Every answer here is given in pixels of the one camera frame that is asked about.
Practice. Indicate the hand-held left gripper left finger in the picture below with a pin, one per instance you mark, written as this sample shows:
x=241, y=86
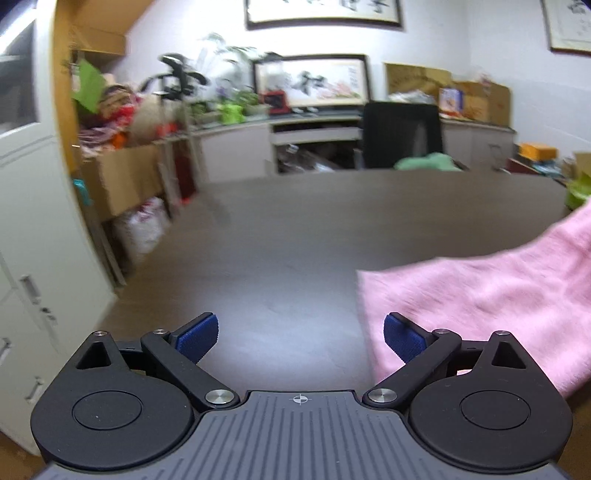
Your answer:
x=198, y=337

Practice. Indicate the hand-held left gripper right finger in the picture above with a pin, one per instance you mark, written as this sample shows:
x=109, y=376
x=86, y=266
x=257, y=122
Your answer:
x=402, y=337

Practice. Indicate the pink towel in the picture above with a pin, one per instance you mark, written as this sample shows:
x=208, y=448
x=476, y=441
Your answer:
x=498, y=286

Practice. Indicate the white red plastic bag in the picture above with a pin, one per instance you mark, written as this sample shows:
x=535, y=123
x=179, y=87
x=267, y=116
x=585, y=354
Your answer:
x=143, y=228

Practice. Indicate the large cardboard box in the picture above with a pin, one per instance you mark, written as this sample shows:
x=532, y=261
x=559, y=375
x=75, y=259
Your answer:
x=124, y=177

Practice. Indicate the light green cloth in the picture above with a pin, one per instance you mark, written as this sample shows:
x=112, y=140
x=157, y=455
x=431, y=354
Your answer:
x=429, y=162

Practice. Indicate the tall white cabinet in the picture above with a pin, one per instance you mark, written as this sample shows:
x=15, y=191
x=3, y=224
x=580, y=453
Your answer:
x=41, y=230

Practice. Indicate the white sideboard cabinet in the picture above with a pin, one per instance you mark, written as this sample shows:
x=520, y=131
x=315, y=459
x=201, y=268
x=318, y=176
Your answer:
x=235, y=147

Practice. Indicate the plastic bags in sideboard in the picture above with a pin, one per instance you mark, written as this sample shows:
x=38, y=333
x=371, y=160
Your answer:
x=314, y=159

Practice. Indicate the black office chair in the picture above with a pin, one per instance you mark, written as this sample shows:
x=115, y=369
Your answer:
x=397, y=134

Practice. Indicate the stack of books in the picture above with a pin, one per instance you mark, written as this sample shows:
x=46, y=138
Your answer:
x=531, y=167

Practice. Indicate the low potted green plants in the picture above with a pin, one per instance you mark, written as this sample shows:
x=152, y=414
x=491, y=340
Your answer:
x=231, y=110

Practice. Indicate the green tissue pack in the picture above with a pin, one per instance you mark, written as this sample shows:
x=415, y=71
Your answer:
x=581, y=194

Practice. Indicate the orange box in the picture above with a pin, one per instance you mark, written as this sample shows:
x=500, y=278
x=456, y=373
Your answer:
x=538, y=151

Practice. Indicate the pile of colourful bags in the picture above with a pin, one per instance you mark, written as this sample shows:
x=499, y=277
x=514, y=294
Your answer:
x=120, y=115

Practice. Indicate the small blue white box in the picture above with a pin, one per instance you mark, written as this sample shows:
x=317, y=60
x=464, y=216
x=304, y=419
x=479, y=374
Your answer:
x=450, y=100

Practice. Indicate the open cardboard box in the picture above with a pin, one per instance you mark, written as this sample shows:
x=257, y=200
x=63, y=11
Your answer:
x=485, y=104

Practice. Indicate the red blender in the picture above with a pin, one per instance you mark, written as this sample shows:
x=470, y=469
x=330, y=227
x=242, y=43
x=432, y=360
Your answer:
x=277, y=99

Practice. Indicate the framed calligraphy with lotus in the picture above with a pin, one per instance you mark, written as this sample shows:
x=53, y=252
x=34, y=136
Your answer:
x=318, y=83

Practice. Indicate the tall leafy plant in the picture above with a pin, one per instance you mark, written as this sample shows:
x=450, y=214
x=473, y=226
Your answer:
x=226, y=60

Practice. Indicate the wide framed calligraphy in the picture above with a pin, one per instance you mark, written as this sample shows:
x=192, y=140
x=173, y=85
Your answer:
x=323, y=11

